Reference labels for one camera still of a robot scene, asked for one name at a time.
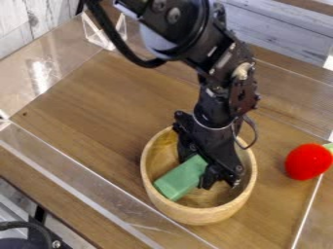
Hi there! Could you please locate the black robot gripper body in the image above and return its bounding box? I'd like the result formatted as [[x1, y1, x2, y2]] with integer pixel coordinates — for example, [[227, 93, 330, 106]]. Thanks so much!
[[171, 110, 245, 176]]

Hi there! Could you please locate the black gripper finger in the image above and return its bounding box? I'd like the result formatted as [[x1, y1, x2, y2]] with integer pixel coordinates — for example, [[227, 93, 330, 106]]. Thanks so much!
[[197, 164, 240, 190], [176, 130, 204, 162]]

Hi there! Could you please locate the green rectangular block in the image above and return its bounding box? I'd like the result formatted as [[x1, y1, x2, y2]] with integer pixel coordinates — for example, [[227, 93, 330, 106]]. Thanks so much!
[[153, 155, 208, 201]]

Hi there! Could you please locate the brown wooden bowl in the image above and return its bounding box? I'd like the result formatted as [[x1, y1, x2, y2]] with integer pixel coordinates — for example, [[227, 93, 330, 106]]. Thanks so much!
[[140, 127, 257, 226]]

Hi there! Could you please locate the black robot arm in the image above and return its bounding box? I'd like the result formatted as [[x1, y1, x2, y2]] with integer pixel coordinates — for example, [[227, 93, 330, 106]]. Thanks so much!
[[82, 0, 260, 190]]

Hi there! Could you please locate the red strawberry toy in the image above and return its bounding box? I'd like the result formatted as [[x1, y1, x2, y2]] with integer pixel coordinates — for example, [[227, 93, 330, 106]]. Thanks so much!
[[284, 143, 333, 181]]

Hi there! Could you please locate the black metal table leg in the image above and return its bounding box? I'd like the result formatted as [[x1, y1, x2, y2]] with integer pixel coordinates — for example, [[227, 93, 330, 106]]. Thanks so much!
[[33, 206, 46, 223]]

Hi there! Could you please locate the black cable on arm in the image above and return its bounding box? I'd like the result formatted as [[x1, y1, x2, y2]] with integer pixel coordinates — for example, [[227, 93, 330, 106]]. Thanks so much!
[[231, 115, 259, 151]]

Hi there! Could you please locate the clear acrylic corner bracket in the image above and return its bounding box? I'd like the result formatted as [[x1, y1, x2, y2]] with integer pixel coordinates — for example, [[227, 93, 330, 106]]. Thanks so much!
[[80, 13, 126, 51]]

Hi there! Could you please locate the black cable lower left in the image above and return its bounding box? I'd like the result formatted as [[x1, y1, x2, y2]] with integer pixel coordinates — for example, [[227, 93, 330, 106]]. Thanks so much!
[[0, 221, 56, 249]]

